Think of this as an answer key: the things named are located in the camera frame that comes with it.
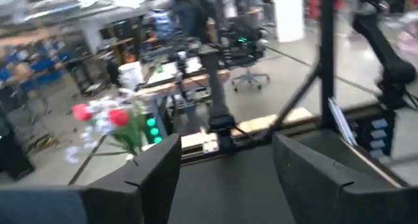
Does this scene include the dark shelving unit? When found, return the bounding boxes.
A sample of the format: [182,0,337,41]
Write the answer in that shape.
[97,16,146,67]

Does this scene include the black box with pale labels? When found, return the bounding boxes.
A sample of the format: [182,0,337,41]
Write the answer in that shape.
[354,109,398,163]

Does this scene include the black frame clamp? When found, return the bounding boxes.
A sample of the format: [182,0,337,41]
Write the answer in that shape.
[208,114,236,153]

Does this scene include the black device with green lights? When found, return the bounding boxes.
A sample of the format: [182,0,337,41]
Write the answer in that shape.
[143,109,171,146]

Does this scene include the large white flower bunch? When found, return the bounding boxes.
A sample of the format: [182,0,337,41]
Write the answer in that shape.
[63,95,114,165]

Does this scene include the black office chair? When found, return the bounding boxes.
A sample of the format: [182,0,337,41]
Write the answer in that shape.
[225,21,272,93]

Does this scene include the wooden workbench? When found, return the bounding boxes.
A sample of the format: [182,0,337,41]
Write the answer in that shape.
[135,69,231,101]

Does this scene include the red artificial tulip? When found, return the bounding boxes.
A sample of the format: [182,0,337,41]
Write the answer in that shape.
[71,103,95,123]

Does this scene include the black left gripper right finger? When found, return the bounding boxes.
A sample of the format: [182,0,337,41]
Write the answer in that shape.
[272,134,418,224]

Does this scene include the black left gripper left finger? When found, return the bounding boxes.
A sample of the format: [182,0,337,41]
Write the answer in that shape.
[0,134,182,224]

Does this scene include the green flower stems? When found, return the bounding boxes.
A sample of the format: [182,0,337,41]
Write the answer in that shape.
[108,108,141,155]

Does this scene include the white bucket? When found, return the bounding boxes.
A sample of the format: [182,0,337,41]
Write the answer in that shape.
[117,61,145,91]

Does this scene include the person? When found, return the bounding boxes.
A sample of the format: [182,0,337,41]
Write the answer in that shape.
[168,0,231,45]

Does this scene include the blue chair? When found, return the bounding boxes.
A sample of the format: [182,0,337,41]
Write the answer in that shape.
[29,56,65,88]

